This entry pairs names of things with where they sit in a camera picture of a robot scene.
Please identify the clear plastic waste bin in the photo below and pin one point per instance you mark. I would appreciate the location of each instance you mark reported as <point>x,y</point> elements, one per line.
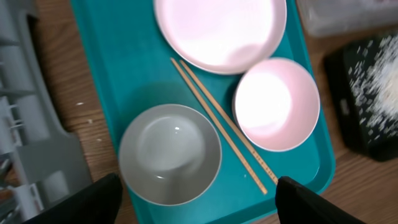
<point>322,18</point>

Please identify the wooden chopstick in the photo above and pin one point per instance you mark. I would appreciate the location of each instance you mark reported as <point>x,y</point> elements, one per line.
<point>190,74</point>
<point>219,126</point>

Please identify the pink small bowl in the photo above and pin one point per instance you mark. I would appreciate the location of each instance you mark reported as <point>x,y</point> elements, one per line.
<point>277,104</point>

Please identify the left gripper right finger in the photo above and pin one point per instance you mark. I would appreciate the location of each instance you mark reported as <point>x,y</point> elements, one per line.
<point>299,205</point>

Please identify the black food waste tray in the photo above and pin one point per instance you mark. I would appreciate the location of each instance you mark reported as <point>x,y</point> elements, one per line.
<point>336,66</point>

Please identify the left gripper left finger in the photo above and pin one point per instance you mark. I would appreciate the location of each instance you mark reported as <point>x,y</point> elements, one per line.
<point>97,204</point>

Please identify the large white round plate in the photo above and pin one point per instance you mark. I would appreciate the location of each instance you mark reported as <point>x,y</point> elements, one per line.
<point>225,37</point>

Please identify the grey bowl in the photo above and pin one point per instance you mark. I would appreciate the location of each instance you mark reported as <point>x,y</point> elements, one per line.
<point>170,155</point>

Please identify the white rice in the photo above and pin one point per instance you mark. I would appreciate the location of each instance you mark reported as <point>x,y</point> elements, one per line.
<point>373,82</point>

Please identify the grey plastic dish rack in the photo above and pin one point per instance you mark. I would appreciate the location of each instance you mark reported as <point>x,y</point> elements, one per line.
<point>41,163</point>

